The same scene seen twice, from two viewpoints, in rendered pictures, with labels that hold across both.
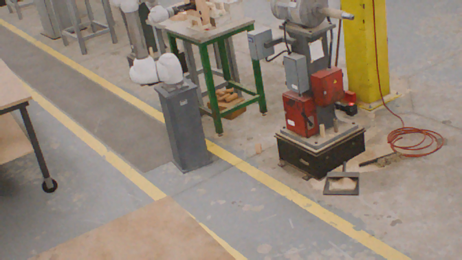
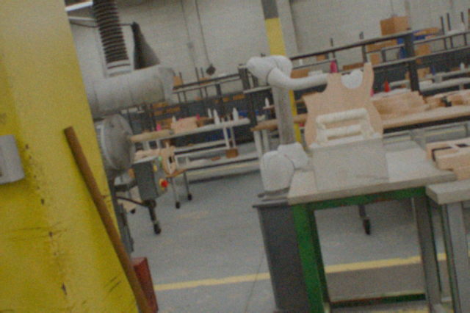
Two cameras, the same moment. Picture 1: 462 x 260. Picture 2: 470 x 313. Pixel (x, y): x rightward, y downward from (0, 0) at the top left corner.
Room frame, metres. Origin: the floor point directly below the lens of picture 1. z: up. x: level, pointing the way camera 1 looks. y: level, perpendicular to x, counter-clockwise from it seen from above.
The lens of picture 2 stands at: (6.23, -1.69, 1.37)
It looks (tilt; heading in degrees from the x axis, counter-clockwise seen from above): 7 degrees down; 132
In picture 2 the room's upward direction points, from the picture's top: 11 degrees counter-clockwise
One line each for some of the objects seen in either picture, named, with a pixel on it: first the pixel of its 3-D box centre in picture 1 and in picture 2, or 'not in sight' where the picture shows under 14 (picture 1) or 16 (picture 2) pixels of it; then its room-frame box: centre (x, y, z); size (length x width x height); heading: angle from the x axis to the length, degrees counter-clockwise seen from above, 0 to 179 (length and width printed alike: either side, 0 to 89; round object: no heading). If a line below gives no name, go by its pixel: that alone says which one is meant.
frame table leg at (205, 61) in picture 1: (211, 90); (317, 258); (4.95, 0.16, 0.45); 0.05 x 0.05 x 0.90; 30
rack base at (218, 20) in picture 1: (214, 18); not in sight; (5.29, 0.02, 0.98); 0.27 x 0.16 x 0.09; 30
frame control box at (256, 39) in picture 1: (269, 47); (138, 186); (4.26, -0.34, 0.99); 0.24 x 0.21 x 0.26; 30
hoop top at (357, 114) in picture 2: not in sight; (341, 117); (5.39, -0.15, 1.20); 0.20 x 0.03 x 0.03; 29
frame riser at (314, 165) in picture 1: (320, 144); not in sight; (4.26, -0.62, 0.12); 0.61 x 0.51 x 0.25; 120
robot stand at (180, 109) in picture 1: (183, 125); (288, 250); (4.57, 0.43, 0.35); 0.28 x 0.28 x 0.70; 23
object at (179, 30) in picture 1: (216, 62); (374, 251); (5.31, 0.09, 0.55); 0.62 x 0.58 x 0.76; 30
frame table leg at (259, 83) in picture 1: (257, 70); (316, 306); (5.20, -0.27, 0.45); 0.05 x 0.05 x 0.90; 30
